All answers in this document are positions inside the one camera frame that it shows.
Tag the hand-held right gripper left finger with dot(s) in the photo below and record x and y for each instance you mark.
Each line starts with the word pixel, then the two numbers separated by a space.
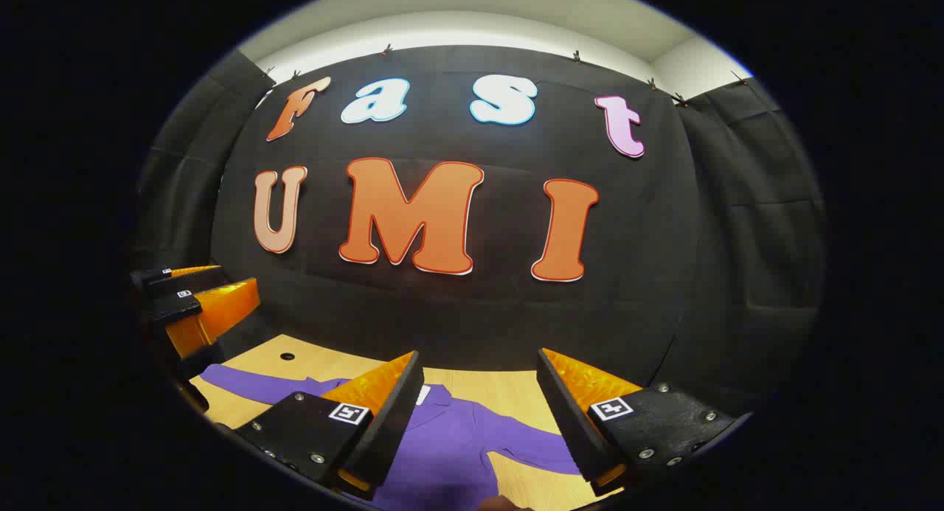
pixel 391 422

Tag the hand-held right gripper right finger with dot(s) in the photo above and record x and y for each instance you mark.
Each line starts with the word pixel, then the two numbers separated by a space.
pixel 564 415

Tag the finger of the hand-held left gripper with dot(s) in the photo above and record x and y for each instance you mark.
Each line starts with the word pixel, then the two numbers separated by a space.
pixel 214 312
pixel 184 281

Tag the purple shirt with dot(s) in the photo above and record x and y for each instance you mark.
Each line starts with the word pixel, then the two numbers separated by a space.
pixel 457 452

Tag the black backdrop cloth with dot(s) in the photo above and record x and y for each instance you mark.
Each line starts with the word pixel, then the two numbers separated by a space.
pixel 501 304

